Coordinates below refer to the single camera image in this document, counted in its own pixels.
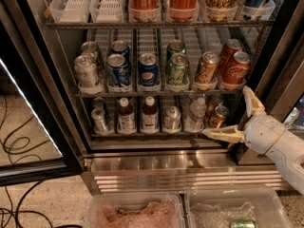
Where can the front green soda can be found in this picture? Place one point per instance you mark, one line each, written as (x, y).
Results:
(177, 69)

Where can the left brown tea bottle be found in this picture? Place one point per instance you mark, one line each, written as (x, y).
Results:
(126, 115)

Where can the orange LaCroix can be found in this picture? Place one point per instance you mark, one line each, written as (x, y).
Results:
(207, 67)

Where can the rear white silver can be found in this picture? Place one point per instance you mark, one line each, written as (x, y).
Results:
(93, 48)

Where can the right brown tea bottle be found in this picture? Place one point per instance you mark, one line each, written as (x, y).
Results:
(150, 116)

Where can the white silver can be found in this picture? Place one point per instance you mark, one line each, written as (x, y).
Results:
(86, 70)
(93, 48)

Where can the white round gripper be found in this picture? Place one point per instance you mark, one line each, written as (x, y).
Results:
(260, 134)

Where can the open fridge glass door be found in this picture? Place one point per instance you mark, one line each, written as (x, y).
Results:
(39, 138)

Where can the clear water bottle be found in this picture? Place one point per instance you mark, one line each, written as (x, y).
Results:
(195, 118)

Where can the pink bubble wrap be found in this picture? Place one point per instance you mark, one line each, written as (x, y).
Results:
(155, 215)

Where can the green can in bin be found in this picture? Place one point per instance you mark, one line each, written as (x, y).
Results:
(243, 223)

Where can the front slim silver can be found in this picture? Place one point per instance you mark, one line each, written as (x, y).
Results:
(101, 122)

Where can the silver can bottom shelf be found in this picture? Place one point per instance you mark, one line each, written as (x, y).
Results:
(172, 118)

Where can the rear slim silver can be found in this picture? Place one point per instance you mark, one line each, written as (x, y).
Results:
(98, 102)

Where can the left clear plastic bin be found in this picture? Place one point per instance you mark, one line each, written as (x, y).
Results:
(135, 210)

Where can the clear bubble wrap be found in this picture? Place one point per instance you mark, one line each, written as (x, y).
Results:
(219, 215)

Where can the rear red Coca-Cola can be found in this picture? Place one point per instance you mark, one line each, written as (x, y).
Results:
(228, 50)

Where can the clear plastic bin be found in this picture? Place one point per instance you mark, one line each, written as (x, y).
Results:
(135, 210)
(268, 208)

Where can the rear green soda can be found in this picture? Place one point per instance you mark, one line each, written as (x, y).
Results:
(176, 46)

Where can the front red Coca-Cola can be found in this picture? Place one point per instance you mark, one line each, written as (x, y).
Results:
(237, 68)

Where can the slim silver can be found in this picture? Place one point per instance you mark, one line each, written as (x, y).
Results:
(98, 102)
(101, 122)

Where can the stainless steel fridge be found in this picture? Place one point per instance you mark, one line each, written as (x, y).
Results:
(169, 159)

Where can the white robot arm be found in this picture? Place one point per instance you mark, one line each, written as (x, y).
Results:
(288, 155)

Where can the green soda can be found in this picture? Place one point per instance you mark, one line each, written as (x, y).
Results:
(176, 46)
(177, 69)

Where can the rear blue Pepsi can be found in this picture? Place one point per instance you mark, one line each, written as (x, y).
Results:
(121, 47)

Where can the front orange can bottom shelf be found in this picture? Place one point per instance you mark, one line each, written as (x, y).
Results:
(218, 116)

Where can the front blue striped Pepsi can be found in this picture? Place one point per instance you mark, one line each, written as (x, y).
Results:
(118, 70)

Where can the front white silver can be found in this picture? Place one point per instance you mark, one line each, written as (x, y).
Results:
(86, 70)

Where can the brown tea bottle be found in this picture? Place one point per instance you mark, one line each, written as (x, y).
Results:
(150, 116)
(126, 115)

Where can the right clear plastic bin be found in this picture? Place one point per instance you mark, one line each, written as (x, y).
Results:
(268, 208)

